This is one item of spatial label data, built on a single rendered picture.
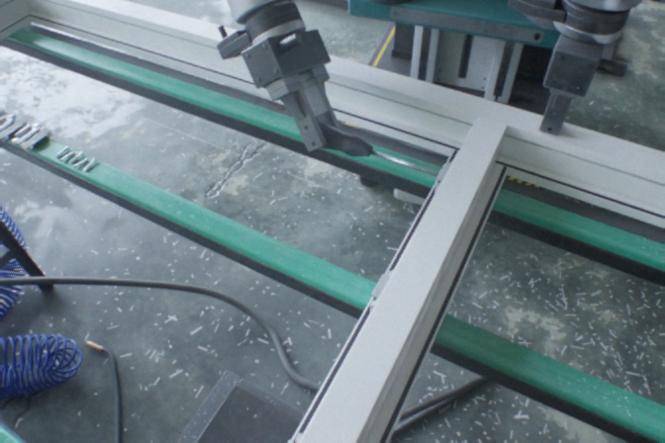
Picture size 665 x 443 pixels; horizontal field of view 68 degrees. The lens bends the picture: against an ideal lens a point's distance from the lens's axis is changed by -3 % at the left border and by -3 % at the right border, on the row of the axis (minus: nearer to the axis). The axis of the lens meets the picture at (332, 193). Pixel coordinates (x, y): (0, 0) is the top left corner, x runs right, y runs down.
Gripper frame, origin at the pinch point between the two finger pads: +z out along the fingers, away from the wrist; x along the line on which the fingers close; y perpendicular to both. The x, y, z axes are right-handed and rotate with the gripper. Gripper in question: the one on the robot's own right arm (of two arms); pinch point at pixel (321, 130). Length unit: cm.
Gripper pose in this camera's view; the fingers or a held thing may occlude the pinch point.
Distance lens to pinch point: 70.5
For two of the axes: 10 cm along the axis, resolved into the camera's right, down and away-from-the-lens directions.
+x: 4.5, -3.5, 8.2
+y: 8.0, -2.6, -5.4
